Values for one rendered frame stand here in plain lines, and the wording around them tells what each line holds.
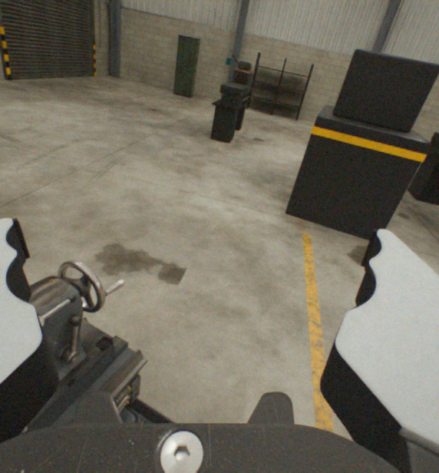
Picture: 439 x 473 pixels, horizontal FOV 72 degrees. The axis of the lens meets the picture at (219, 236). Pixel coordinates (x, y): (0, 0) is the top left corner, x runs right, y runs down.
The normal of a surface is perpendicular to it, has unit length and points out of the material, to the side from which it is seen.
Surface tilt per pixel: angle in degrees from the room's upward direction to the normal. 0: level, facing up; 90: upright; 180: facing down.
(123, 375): 57
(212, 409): 0
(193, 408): 0
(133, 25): 90
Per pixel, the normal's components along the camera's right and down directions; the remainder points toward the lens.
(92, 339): 0.18, -0.84
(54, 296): 0.61, -0.54
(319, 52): -0.20, 0.47
